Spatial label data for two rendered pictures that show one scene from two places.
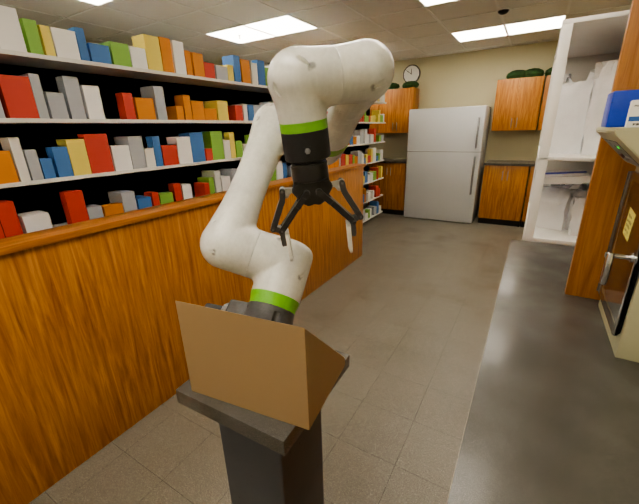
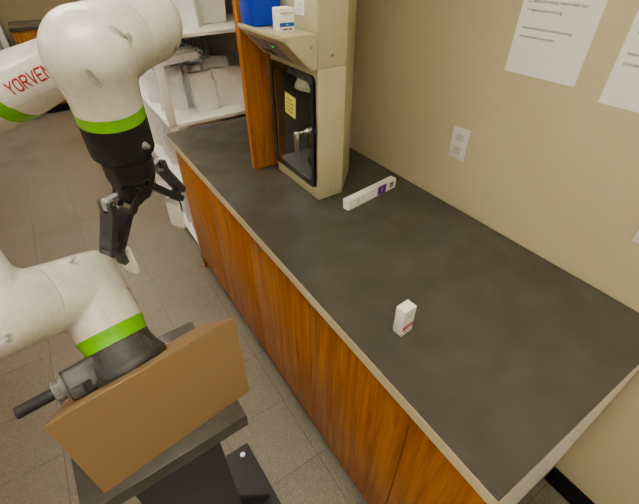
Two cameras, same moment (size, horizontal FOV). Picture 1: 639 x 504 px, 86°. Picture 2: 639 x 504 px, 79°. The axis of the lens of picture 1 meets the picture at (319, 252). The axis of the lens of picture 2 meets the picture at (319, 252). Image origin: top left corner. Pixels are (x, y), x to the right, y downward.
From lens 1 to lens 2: 48 cm
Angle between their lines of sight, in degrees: 58
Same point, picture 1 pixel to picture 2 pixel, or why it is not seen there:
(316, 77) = (138, 53)
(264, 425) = (217, 425)
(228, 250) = (30, 320)
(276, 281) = (115, 308)
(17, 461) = not seen: outside the picture
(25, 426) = not seen: outside the picture
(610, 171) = (252, 60)
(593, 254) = (262, 131)
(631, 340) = (323, 185)
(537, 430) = (337, 268)
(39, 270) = not seen: outside the picture
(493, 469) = (345, 304)
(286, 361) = (221, 358)
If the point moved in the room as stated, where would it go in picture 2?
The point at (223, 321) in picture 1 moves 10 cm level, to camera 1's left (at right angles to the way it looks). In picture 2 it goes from (137, 384) to (85, 441)
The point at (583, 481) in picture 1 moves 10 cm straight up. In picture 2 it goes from (372, 275) to (374, 249)
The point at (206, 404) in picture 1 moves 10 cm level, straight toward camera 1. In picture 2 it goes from (143, 478) to (196, 480)
